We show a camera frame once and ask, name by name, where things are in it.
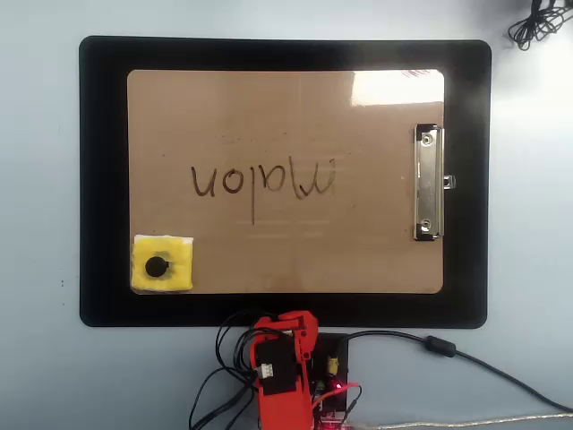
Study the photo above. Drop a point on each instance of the black mat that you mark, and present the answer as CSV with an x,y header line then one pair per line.
x,y
103,179

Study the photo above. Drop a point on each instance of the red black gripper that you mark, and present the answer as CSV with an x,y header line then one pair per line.
x,y
268,339

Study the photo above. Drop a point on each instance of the brown clipboard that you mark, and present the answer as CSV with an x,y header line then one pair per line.
x,y
268,112

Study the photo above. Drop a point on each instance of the red robot arm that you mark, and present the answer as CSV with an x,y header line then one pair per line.
x,y
282,412

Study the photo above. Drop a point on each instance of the metal clipboard clip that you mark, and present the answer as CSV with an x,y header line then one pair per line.
x,y
427,188

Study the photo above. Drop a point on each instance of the black robot base with electronics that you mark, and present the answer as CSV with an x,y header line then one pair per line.
x,y
340,358

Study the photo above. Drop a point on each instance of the yellow sponge with black knob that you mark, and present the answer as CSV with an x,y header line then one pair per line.
x,y
179,269

